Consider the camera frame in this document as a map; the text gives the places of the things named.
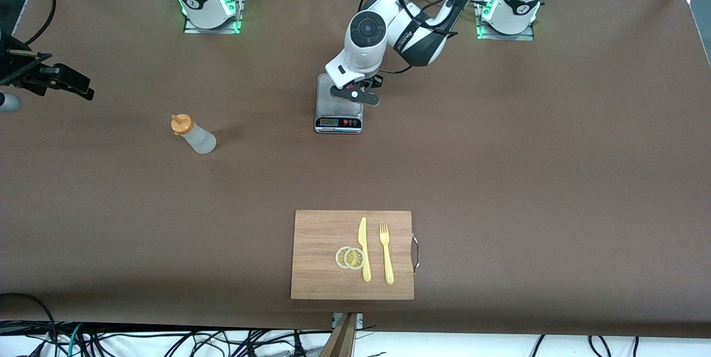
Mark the clear orange-capped sauce bottle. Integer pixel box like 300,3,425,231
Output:
171,114,217,155

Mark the silver digital kitchen scale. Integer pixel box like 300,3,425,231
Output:
314,73,365,135

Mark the yellow plastic knife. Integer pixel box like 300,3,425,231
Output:
358,217,372,283

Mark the wooden cutting board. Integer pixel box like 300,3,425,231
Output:
290,210,415,300

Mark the yellow plastic fork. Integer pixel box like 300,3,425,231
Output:
379,224,395,285

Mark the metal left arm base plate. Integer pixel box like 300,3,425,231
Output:
476,0,535,41

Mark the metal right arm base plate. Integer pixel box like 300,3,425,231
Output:
183,0,243,34

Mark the black floor cable loop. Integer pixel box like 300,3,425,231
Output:
0,293,59,357

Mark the small metal bracket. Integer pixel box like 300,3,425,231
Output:
332,313,364,329

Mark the teal floor cable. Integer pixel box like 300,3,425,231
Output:
67,323,84,357

